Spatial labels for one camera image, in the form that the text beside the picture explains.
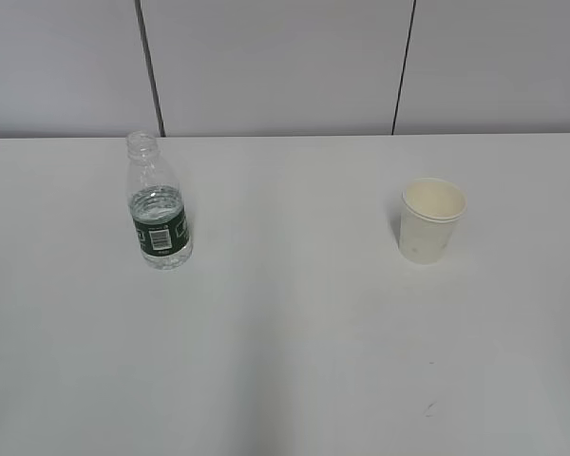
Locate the clear green-label water bottle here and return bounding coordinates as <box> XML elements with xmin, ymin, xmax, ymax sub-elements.
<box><xmin>126</xmin><ymin>131</ymin><xmax>193</xmax><ymax>270</ymax></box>

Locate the white paper cup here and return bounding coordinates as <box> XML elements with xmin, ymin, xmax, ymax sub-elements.
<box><xmin>398</xmin><ymin>178</ymin><xmax>466</xmax><ymax>265</ymax></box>

